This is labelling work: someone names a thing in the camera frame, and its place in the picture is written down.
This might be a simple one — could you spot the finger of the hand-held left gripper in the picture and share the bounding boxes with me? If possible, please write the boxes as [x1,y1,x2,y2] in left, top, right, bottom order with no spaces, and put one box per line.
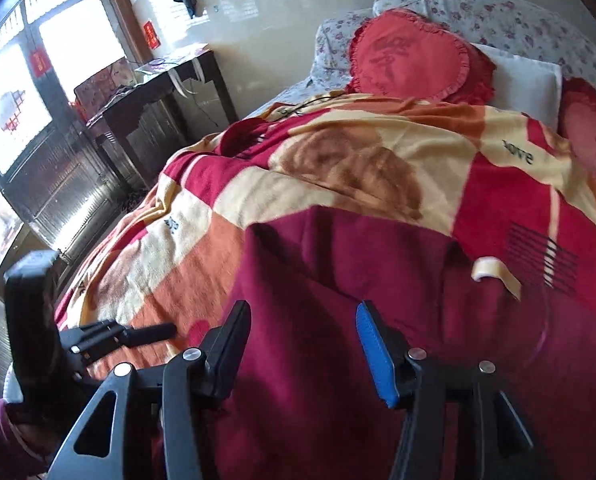
[60,321,177,348]
[70,342,128,367]

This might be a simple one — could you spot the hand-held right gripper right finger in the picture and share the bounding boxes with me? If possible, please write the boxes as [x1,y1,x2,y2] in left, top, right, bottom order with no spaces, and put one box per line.
[355,300,561,480]

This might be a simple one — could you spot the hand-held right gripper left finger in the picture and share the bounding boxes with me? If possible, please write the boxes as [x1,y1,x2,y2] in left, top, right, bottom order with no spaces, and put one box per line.
[45,300,253,480]

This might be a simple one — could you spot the maroon garment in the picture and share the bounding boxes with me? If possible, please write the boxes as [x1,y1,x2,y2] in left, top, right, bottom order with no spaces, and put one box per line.
[150,205,596,480]

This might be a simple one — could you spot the wooden lattice window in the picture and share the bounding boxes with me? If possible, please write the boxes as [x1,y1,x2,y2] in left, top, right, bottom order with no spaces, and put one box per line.
[0,0,148,281]

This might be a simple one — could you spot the red and cream printed blanket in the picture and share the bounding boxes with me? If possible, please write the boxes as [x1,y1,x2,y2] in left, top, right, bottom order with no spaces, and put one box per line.
[52,91,596,356]

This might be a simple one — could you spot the dark wooden desk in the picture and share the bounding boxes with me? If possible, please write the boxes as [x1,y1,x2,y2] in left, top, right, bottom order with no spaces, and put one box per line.
[85,50,239,188]

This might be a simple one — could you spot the patterned box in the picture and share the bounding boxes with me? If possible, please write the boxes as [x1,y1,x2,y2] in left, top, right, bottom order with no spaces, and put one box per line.
[74,57,138,121]

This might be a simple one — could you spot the red paper sign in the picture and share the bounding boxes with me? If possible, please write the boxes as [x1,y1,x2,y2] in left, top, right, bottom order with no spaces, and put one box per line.
[142,20,163,51]

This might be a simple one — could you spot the red heart-shaped pillow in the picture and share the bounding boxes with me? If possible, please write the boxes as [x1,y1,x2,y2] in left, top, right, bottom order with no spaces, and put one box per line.
[347,9,496,106]

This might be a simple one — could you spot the white pillow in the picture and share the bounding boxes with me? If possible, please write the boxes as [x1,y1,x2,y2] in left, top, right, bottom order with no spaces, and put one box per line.
[470,42,564,128]

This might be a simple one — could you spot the floral quilt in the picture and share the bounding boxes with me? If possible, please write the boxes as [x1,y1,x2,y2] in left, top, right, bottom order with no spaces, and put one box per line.
[310,0,596,111]

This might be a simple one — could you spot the black cable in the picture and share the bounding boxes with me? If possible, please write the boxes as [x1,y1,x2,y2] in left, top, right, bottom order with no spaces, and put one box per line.
[278,92,349,116]

